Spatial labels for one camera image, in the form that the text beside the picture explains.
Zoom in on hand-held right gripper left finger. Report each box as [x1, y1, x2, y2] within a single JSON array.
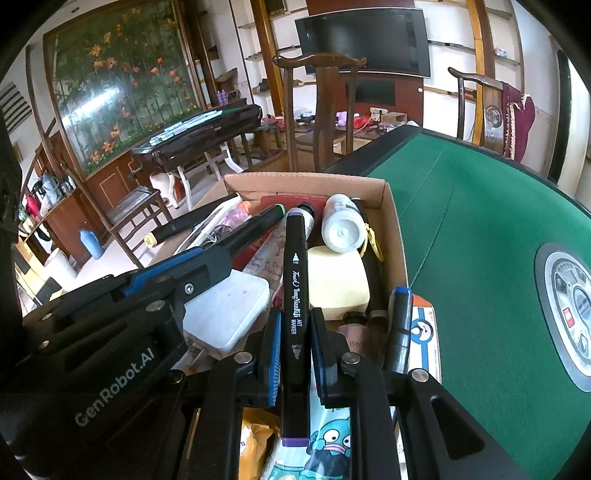
[[106, 307, 283, 480]]

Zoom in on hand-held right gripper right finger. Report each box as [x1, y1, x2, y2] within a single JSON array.
[[309, 307, 529, 480]]

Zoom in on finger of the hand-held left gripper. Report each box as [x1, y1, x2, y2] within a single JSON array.
[[59, 250, 232, 334], [54, 248, 207, 315]]

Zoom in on black marker yellow caps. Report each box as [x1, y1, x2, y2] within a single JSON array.
[[144, 194, 238, 246]]

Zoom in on black marker green caps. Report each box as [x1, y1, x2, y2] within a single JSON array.
[[228, 204, 286, 261]]

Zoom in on teal cartoon tissue packet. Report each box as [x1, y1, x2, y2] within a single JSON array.
[[265, 392, 358, 480]]

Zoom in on yellow cracker packet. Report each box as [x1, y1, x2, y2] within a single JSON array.
[[239, 407, 281, 480]]

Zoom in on cardboard box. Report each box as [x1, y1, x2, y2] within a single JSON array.
[[139, 172, 446, 480]]

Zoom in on clear bottle white cap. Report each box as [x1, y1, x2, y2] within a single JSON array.
[[320, 194, 366, 253]]

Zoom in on pink clear pouch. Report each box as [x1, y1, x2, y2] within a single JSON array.
[[178, 202, 252, 259]]

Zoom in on flat white pronged charger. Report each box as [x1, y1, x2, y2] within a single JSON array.
[[184, 269, 271, 357]]

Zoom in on blue bottle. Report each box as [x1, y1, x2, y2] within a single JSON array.
[[78, 228, 105, 260]]

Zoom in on cream soap bar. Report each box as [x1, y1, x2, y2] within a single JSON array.
[[307, 246, 373, 320]]

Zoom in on black marker blue caps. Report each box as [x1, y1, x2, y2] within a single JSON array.
[[385, 287, 414, 376]]

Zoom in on white bucket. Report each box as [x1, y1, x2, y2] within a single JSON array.
[[43, 248, 78, 285]]

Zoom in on wooden sideboard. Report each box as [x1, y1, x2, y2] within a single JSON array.
[[16, 152, 158, 273]]

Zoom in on long white box blue print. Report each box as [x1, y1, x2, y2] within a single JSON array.
[[409, 294, 445, 386]]

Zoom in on grey kettle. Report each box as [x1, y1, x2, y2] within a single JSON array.
[[41, 173, 64, 207]]

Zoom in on dark glossy side table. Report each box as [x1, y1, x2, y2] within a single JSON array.
[[130, 104, 264, 177]]

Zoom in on plain wooden chair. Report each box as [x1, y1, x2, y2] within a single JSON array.
[[271, 52, 368, 172]]

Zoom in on wooden tv cabinet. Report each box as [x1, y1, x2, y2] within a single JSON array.
[[305, 69, 426, 134]]

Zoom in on round table centre panel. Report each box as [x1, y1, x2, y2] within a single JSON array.
[[534, 241, 591, 394]]

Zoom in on black television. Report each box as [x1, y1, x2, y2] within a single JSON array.
[[294, 7, 431, 79]]

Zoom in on wooden chair round carving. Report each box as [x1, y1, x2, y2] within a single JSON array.
[[448, 66, 509, 153]]

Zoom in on maroon fringed cloth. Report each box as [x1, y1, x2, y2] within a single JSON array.
[[500, 82, 536, 163]]

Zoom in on standing air conditioner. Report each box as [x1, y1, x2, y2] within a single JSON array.
[[546, 46, 591, 185]]

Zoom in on white folding frame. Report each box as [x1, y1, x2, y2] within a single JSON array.
[[148, 141, 242, 210]]

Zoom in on gold ring keychain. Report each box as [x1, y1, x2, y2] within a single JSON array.
[[361, 223, 385, 263]]

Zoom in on orange flower wall painting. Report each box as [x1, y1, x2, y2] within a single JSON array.
[[43, 0, 206, 175]]

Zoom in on slatted wall vent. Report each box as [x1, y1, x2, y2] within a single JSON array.
[[0, 82, 32, 130]]

